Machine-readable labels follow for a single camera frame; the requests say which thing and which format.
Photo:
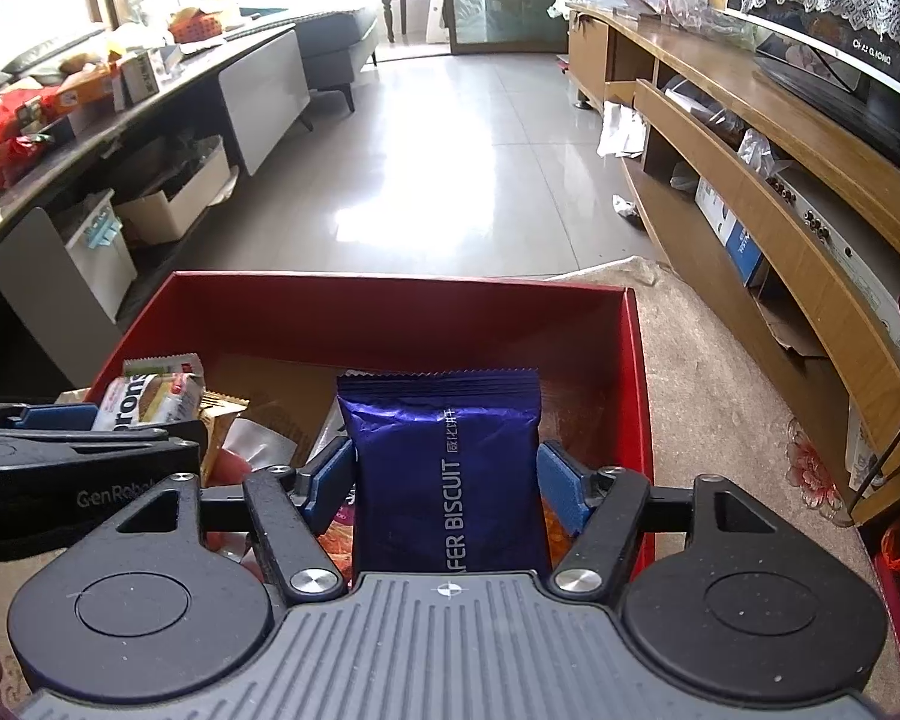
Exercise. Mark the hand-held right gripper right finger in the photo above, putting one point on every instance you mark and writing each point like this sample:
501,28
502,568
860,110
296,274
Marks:
561,491

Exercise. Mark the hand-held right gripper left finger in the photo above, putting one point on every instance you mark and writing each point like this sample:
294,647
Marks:
330,481

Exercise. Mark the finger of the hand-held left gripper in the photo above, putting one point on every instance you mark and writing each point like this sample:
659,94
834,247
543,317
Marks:
56,416

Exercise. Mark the green wafer packet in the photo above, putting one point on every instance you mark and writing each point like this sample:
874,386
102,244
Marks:
150,397

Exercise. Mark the purple wafer biscuit packet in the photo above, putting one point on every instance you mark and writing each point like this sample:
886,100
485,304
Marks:
435,465

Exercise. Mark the gold foil snack packet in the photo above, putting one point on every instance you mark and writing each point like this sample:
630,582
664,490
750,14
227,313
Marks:
221,420

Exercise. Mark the red cardboard box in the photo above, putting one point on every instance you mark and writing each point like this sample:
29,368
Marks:
390,322

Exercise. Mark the white storage box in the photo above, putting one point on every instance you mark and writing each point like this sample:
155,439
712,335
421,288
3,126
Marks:
101,255

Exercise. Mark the beige floral tablecloth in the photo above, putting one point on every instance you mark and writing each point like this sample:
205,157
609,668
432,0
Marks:
720,420

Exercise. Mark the open cardboard box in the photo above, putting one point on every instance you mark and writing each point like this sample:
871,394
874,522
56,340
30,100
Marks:
172,202

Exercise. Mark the crumpled white paper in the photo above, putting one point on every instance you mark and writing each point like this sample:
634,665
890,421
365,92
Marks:
626,208

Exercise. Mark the blue and white box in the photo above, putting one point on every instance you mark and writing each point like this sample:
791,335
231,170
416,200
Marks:
731,232

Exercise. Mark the red plastic bag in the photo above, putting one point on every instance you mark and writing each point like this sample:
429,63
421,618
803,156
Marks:
15,109

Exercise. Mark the orange snack box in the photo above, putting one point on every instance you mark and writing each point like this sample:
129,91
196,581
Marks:
86,90

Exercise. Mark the small white carton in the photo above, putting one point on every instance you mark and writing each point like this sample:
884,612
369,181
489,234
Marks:
139,75

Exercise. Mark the white plastic bag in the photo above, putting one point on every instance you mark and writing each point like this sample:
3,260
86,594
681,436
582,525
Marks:
622,131

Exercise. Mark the white audio device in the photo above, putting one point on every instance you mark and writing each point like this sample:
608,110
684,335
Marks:
847,247

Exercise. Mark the dark coffee table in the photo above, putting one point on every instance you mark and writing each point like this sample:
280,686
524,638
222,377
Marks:
262,97

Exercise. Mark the wooden TV stand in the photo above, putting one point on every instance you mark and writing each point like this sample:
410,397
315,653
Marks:
720,90

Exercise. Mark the grey sofa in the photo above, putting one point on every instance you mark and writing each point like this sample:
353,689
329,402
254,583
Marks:
330,37

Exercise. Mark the black television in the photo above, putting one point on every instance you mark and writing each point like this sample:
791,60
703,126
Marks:
855,94

